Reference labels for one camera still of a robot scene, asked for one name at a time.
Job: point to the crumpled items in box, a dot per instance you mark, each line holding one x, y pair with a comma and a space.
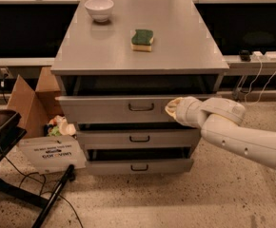
59, 126

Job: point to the grey bottom drawer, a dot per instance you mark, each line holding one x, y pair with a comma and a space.
161, 166

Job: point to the white ceramic bowl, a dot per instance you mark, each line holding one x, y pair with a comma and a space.
99, 10

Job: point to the black bottom drawer handle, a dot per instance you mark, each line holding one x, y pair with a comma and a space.
139, 167

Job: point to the grey drawer cabinet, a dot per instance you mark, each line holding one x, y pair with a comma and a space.
97, 60

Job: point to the black middle drawer handle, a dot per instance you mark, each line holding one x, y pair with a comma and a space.
135, 139

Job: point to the black stand left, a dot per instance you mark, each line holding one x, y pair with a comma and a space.
10, 135

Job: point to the grey middle drawer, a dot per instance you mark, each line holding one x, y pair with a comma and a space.
118, 139

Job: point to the grey drawer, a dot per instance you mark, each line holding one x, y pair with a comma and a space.
114, 109
161, 166
118, 139

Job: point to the black small device on ledge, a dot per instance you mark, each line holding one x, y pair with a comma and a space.
245, 55

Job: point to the black drawer handle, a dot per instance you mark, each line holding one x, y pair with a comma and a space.
139, 167
138, 108
135, 139

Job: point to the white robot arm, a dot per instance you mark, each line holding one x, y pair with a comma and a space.
219, 121

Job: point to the grey top drawer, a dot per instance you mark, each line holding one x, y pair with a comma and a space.
114, 109

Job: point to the green and yellow sponge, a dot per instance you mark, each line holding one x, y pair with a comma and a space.
142, 40

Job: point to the white power strip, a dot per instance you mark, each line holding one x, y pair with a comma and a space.
269, 55

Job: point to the white and yellow gripper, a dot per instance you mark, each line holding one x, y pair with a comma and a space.
183, 110

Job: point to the wall power outlet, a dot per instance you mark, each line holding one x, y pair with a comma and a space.
6, 73

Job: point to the brown cardboard box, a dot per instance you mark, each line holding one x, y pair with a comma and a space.
48, 154

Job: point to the black top drawer handle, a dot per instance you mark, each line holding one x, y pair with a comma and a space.
138, 108

